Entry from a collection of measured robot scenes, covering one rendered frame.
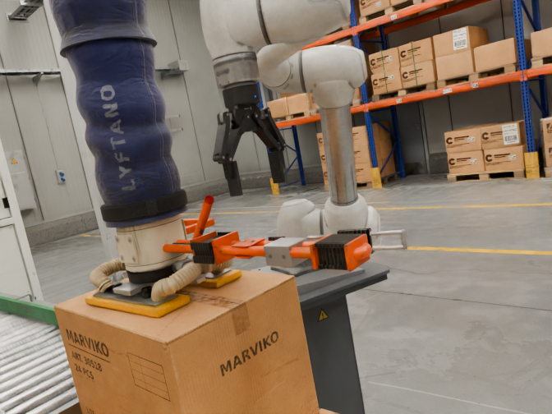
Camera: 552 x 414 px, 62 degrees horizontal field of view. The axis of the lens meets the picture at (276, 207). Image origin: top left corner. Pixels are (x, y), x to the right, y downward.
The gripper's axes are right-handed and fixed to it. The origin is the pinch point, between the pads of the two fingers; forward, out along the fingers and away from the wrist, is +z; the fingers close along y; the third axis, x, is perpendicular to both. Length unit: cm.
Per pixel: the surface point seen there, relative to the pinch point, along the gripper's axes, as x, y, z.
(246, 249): -3.9, 3.4, 13.5
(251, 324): -10.3, 0.2, 33.0
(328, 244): 18.4, 3.9, 11.9
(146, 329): -22.1, 20.3, 27.1
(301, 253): 11.0, 3.3, 14.0
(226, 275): -25.8, -8.3, 25.0
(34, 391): -117, 17, 67
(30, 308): -206, -18, 59
